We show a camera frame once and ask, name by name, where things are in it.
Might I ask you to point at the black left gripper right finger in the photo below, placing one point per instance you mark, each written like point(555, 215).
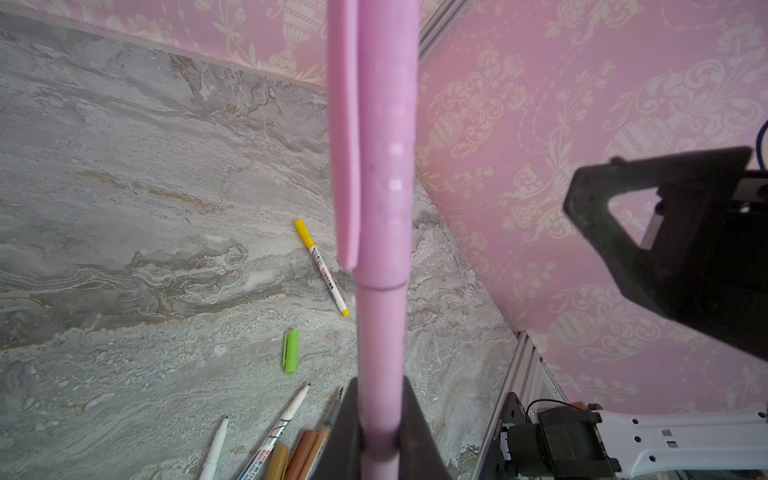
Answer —
point(419, 455)

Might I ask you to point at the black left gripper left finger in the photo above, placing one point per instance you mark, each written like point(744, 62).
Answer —
point(340, 457)

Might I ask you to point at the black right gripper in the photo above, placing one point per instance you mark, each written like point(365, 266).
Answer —
point(705, 267)

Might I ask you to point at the white pen yellow end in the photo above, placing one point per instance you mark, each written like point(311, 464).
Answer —
point(329, 281)

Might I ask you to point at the yellow pen cap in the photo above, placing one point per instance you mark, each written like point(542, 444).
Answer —
point(304, 234)

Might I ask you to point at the pink pen cap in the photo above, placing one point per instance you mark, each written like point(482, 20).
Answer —
point(372, 96)

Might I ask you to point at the pink pen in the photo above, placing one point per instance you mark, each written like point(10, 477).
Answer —
point(381, 321)

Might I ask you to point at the orange brown pen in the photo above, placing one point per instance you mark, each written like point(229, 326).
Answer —
point(307, 453)

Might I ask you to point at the brown pen cap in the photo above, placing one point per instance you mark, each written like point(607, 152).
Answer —
point(278, 462)

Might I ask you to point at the white pen red label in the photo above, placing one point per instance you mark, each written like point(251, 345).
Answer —
point(265, 449)

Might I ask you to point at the light green pen cap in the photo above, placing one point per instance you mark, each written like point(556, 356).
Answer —
point(291, 351)

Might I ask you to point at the white pen green end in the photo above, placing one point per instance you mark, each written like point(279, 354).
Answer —
point(211, 461)

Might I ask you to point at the aluminium corner frame post right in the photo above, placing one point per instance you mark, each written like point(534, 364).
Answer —
point(438, 16)

